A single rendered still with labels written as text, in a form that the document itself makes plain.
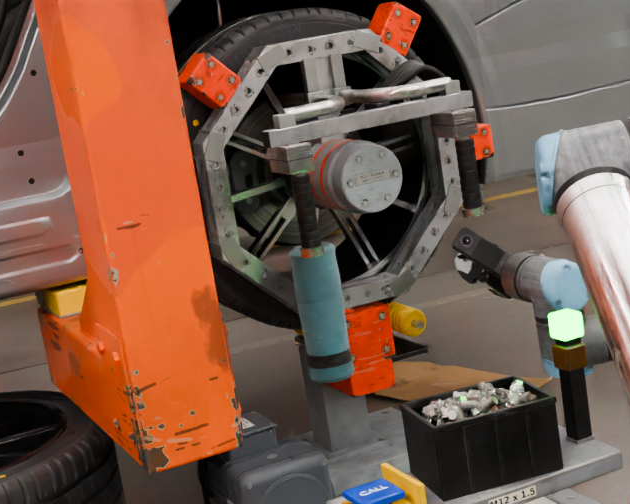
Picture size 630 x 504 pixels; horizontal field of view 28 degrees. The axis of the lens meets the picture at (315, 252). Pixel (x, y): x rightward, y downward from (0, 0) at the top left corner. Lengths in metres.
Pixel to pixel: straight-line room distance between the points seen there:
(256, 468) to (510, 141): 0.97
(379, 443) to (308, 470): 0.52
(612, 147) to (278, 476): 0.85
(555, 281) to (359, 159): 0.42
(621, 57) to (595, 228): 1.27
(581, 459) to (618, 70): 1.22
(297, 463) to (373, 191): 0.52
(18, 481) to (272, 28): 1.00
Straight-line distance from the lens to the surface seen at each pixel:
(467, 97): 2.39
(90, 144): 1.87
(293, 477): 2.24
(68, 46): 1.86
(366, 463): 2.69
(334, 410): 2.72
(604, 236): 1.71
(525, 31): 2.81
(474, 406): 1.91
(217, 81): 2.38
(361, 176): 2.34
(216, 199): 2.38
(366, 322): 2.53
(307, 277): 2.34
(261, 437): 2.38
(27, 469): 2.19
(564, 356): 1.98
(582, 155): 1.80
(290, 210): 2.56
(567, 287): 2.28
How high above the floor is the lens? 1.19
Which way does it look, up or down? 11 degrees down
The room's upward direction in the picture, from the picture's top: 9 degrees counter-clockwise
